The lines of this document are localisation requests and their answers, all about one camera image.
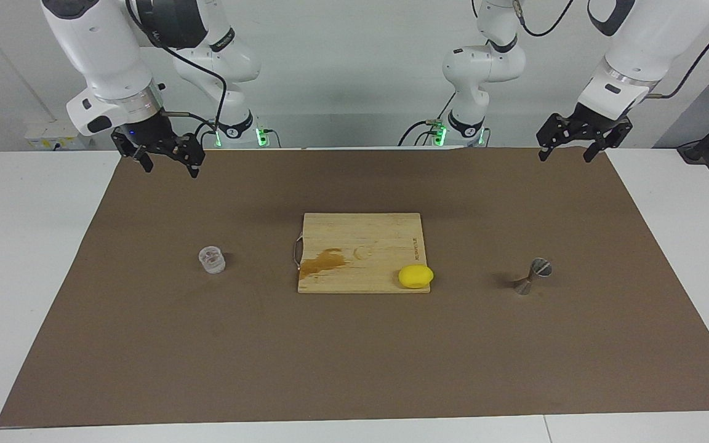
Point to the white power socket box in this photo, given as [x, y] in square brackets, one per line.
[53, 136]

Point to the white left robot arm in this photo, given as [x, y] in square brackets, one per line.
[484, 61]

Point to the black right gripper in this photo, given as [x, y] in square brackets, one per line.
[145, 132]

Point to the yellow lemon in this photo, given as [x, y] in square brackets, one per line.
[416, 277]

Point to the brown table mat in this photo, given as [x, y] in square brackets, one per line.
[145, 344]

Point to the metal jigger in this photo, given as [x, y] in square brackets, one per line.
[530, 280]

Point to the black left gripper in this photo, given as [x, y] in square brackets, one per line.
[600, 120]

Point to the clear glass cup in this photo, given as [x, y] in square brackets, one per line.
[212, 259]

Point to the wooden cutting board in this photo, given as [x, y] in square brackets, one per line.
[360, 234]

